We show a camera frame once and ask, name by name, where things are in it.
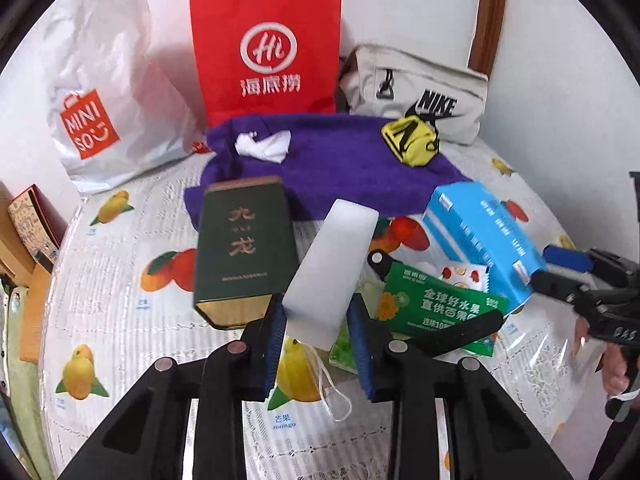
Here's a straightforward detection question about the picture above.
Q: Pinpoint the purple towel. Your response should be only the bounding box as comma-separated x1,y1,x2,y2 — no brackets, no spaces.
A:
184,114,473,223

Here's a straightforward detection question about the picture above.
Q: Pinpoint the yellow small pouch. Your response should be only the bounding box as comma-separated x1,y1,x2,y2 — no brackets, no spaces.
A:
381,115,441,167

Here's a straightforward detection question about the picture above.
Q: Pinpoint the person's right hand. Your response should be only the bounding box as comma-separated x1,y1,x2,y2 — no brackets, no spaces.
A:
575,317,633,396

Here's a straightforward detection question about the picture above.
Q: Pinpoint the white mesh net with string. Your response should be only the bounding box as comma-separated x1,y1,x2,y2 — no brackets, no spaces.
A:
310,340,351,421

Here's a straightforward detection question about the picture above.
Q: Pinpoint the crumpled white tissue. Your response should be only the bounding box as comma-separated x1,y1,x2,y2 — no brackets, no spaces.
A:
235,130,292,164

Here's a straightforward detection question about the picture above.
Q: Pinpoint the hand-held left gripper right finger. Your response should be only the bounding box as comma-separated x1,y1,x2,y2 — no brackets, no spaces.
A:
346,294,576,480

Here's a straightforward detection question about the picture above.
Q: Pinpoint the white fruit-print snack sachet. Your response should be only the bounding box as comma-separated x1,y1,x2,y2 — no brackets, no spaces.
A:
437,260,488,293

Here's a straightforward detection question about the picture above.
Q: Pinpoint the light green cloth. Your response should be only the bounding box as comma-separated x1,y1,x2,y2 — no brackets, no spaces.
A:
0,280,56,480

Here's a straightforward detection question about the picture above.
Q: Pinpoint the beige sling bag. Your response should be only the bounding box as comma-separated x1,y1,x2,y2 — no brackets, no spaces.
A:
339,43,490,147

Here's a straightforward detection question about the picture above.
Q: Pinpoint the blue cardboard box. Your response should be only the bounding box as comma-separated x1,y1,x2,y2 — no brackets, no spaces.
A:
421,181,548,313

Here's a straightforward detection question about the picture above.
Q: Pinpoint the white sponge block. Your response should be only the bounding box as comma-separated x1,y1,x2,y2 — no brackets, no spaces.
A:
282,199,380,353

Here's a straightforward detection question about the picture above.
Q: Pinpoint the fruit-print table cover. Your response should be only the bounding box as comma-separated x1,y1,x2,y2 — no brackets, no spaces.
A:
37,125,606,480

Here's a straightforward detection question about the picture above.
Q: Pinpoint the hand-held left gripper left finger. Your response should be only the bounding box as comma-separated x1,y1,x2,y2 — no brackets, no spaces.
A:
57,294,288,480

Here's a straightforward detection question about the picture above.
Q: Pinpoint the dark green tin box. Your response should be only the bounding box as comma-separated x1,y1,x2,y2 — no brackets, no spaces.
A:
193,176,301,331

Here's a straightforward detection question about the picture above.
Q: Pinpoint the person's right forearm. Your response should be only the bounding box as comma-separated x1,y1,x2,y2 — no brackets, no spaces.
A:
590,410,640,480

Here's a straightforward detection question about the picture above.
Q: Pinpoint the patterned cardboard box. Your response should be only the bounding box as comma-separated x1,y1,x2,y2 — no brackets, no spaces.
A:
7,184,66,266

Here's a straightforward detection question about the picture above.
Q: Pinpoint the white plastic shopping bag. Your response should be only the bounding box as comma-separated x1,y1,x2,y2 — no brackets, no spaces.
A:
42,0,201,196

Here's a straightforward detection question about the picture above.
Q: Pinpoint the dark green packet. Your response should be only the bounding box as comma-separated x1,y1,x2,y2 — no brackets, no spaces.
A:
375,260,511,348

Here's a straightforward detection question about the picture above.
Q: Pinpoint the brown wooden door frame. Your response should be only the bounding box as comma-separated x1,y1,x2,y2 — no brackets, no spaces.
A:
469,0,508,76

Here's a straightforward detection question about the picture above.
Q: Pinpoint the light green tissue pack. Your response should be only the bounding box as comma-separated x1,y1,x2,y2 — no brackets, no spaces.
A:
328,280,386,368

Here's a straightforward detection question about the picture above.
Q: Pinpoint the red paper shopping bag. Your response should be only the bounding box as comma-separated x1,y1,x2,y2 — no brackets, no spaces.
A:
188,0,343,128

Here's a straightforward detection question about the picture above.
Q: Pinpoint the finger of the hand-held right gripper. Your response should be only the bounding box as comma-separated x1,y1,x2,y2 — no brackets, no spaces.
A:
530,269,591,307
542,244,596,272

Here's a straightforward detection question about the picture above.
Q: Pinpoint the wooden furniture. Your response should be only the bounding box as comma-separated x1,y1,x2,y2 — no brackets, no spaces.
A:
0,180,53,366

